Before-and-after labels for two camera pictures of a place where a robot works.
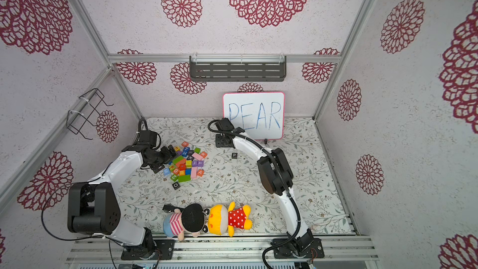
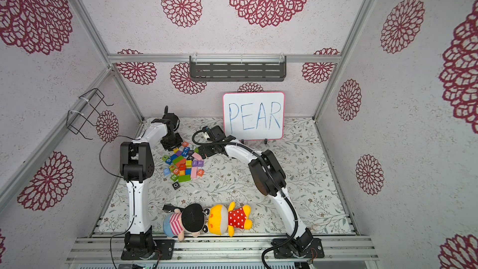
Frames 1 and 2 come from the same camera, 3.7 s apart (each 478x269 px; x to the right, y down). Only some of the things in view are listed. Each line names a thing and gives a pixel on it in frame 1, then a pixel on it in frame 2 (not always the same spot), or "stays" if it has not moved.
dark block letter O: [176, 185] stays
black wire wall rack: [75, 121] stays
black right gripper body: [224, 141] → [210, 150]
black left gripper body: [165, 156] → [172, 141]
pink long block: [193, 172] stays
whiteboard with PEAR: [260, 114] stays
